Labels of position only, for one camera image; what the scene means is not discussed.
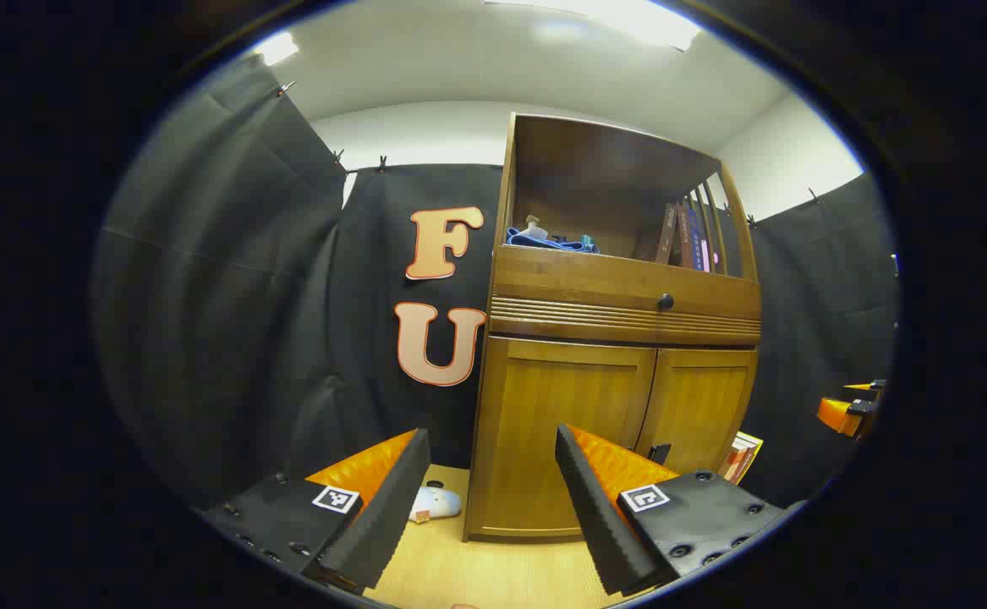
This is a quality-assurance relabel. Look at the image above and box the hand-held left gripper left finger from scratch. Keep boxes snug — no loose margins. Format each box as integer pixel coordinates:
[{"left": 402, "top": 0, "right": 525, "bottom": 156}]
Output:
[{"left": 204, "top": 427, "right": 432, "bottom": 595}]

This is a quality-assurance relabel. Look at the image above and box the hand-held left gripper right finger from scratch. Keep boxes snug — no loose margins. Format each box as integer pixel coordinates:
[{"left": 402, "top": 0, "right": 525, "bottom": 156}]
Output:
[{"left": 554, "top": 423, "right": 788, "bottom": 598}]

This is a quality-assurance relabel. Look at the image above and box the wooden shoe cabinet door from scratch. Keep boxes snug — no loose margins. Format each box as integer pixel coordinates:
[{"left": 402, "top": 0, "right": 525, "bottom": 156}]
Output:
[
  {"left": 635, "top": 347, "right": 758, "bottom": 476},
  {"left": 469, "top": 336, "right": 658, "bottom": 539}
]

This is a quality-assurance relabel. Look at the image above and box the wooden double-door shoe cabinet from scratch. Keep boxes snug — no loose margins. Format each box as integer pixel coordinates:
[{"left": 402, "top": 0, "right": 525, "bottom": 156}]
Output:
[{"left": 463, "top": 112, "right": 763, "bottom": 544}]

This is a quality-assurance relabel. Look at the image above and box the wooden ribbed cabinet drawer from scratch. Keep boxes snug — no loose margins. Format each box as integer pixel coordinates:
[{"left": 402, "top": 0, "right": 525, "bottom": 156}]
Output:
[{"left": 488, "top": 245, "right": 763, "bottom": 348}]

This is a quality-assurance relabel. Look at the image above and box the white rounded object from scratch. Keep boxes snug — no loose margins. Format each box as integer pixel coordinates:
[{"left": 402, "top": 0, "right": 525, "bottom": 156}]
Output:
[{"left": 409, "top": 486, "right": 463, "bottom": 524}]

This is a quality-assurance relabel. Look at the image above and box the yellow book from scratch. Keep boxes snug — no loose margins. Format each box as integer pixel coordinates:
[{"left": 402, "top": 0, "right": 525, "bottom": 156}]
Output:
[{"left": 726, "top": 431, "right": 764, "bottom": 475}]

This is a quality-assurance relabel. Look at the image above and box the beige book orange spine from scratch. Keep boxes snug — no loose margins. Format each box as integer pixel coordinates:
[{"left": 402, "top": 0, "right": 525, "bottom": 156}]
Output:
[{"left": 717, "top": 440, "right": 752, "bottom": 485}]

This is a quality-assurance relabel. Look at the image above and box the blue book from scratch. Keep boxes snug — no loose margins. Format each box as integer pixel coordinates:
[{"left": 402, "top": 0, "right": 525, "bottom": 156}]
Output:
[{"left": 688, "top": 207, "right": 708, "bottom": 272}]

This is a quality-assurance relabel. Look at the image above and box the reddish brown book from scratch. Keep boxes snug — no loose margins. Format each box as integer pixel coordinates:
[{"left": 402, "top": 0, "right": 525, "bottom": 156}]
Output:
[{"left": 676, "top": 201, "right": 695, "bottom": 268}]

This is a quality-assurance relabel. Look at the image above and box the black backdrop cloth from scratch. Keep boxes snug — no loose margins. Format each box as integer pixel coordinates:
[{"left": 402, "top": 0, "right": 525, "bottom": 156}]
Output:
[{"left": 91, "top": 55, "right": 900, "bottom": 513}]

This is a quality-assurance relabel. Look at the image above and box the blue cloth item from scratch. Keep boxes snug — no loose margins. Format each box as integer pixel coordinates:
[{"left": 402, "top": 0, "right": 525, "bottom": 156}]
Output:
[{"left": 506, "top": 227, "right": 600, "bottom": 255}]

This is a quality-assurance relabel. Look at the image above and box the ceiling light strip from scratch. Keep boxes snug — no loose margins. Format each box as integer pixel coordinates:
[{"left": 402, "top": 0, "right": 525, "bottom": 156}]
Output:
[{"left": 255, "top": 31, "right": 300, "bottom": 67}]

